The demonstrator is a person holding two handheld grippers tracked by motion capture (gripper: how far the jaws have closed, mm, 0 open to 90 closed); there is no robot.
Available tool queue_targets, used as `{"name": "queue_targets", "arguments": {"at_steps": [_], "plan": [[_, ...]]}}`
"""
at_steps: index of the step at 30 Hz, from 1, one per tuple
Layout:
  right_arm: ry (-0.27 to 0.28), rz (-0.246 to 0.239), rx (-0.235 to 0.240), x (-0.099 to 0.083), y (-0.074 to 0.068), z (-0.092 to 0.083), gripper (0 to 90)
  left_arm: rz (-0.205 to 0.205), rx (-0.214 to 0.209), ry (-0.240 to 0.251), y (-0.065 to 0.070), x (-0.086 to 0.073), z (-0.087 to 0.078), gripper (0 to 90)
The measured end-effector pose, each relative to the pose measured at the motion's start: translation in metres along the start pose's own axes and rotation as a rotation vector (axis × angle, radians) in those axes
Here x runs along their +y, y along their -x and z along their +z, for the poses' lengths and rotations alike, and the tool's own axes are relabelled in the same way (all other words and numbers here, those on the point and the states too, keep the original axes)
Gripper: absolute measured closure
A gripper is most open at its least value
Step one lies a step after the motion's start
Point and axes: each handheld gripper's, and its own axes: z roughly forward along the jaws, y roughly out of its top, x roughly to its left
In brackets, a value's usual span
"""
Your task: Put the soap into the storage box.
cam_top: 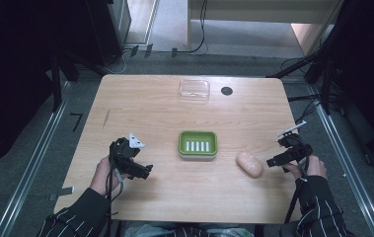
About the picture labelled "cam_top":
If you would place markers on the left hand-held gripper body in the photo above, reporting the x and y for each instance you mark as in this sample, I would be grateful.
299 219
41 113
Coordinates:
124 154

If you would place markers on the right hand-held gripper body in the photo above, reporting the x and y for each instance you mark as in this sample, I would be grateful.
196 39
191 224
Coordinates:
294 148

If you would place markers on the beige soap bar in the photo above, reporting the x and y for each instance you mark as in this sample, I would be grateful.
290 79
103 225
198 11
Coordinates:
249 165

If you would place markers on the green soap dish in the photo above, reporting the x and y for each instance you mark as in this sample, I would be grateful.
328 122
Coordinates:
198 146

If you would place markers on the person's right hand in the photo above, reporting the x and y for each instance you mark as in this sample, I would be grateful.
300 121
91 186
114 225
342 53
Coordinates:
316 166

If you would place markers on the person's left hand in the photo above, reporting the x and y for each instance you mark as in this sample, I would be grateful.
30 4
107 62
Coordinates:
100 176

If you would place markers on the black round table grommet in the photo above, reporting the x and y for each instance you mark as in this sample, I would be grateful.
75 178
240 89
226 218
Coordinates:
227 91

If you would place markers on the black tripod stand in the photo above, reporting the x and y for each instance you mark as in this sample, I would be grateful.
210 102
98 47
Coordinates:
319 62

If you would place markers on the clear plastic lid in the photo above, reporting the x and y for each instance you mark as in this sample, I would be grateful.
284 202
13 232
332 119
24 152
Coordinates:
194 89

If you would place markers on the black metal stand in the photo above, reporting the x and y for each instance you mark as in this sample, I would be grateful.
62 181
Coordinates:
56 82

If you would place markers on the black cabinet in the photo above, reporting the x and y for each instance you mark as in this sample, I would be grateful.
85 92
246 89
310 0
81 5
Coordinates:
109 29

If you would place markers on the metal floor rail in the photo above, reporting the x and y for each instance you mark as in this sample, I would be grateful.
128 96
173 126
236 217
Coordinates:
349 164
30 164

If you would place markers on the white desk frame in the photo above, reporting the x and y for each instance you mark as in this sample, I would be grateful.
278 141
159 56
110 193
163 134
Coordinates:
260 10

